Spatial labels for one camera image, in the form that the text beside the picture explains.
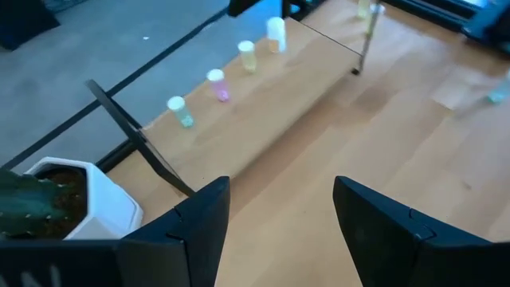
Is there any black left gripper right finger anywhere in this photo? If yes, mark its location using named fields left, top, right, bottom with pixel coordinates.
left=332, top=175, right=493, bottom=287

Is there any white hexagonal planter pot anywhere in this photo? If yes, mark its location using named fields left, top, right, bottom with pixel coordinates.
left=23, top=155, right=144, bottom=241

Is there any dark furniture base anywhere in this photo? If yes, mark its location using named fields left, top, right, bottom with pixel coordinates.
left=0, top=0, right=61, bottom=52

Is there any wooden shelf black metal frame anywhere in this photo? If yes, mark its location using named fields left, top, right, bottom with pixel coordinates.
left=84, top=0, right=386, bottom=197

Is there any pink pill bottle white cap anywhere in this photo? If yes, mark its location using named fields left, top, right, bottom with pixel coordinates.
left=206, top=68, right=231, bottom=104

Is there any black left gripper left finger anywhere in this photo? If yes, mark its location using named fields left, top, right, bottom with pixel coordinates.
left=117, top=175, right=232, bottom=287

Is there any green cactus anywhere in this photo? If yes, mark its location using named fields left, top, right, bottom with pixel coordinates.
left=0, top=167, right=71, bottom=240

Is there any white opaque plastic bottle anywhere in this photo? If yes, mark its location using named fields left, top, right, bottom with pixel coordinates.
left=265, top=16, right=288, bottom=54

